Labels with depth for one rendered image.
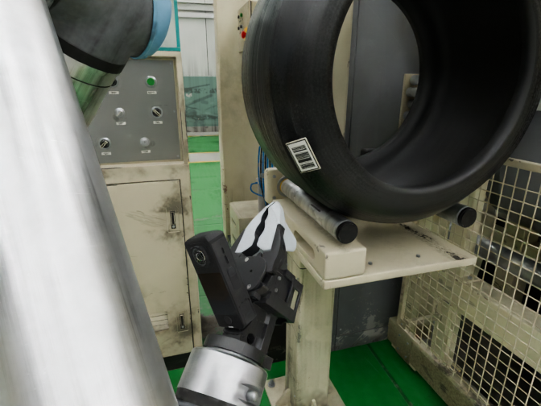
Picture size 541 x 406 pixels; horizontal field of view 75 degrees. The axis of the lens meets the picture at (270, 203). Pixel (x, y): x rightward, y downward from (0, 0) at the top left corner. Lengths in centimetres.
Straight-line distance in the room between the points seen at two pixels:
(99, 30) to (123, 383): 36
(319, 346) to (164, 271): 63
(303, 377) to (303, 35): 112
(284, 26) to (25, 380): 52
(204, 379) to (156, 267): 106
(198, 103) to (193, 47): 134
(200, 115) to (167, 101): 842
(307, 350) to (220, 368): 93
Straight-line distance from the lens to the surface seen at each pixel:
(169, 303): 151
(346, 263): 70
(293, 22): 59
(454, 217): 84
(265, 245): 45
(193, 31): 987
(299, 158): 60
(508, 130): 82
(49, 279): 21
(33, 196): 23
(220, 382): 39
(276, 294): 45
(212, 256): 39
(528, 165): 98
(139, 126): 133
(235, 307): 41
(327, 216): 71
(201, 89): 971
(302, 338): 127
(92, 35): 47
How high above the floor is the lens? 116
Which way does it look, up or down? 18 degrees down
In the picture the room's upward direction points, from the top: straight up
